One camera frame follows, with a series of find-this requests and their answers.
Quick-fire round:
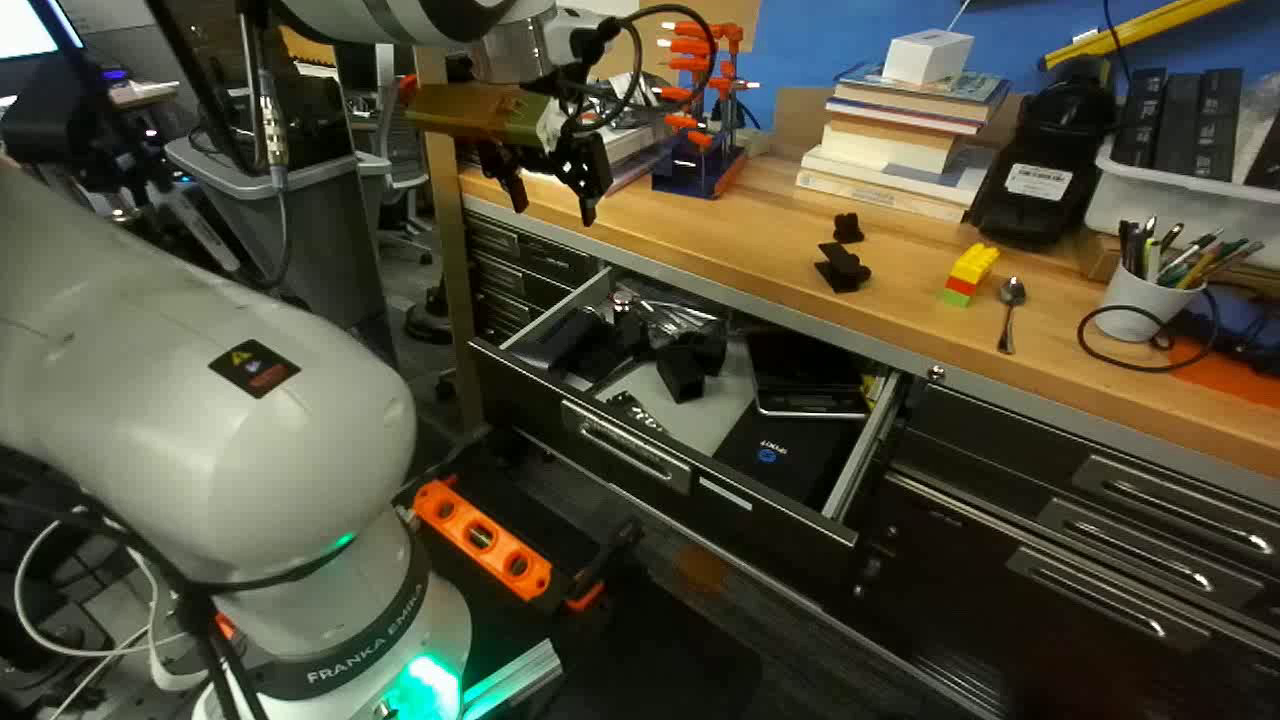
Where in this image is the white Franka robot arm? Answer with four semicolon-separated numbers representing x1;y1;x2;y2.
0;167;472;720

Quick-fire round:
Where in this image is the white pen cup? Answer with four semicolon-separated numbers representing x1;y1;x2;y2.
1092;268;1196;343

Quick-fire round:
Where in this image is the white plastic bin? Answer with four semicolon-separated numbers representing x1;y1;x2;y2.
1082;149;1280;268

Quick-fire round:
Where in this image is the metal spoon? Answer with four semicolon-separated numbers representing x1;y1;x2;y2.
997;276;1029;357

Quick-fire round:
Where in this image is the black tool drawer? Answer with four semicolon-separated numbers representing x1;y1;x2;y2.
472;268;899;562

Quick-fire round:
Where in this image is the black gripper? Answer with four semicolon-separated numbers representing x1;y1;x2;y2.
477;131;612;226

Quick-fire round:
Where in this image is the grey trash bin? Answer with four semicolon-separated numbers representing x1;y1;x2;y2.
168;140;391;357

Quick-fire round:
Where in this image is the black plastic object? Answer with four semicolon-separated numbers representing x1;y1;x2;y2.
815;243;870;291
830;210;865;243

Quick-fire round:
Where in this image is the stack of books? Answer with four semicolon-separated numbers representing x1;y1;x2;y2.
797;71;1009;224

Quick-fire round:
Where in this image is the orange T-handle hex key set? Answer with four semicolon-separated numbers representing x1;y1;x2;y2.
653;20;749;198

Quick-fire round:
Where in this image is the orange spirit level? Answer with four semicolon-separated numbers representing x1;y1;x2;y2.
411;478;550;605

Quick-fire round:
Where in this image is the black coiled cable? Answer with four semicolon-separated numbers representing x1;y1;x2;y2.
1073;299;1221;377

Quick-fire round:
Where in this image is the yellow level on wall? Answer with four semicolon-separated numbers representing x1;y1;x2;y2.
1038;0;1240;71

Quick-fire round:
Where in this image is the small white box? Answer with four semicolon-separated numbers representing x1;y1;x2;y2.
885;26;973;85

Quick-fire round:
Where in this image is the black plastic object front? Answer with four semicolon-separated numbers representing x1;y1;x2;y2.
815;243;870;291

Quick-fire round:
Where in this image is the yellow red green block stack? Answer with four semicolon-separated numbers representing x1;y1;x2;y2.
938;243;998;308

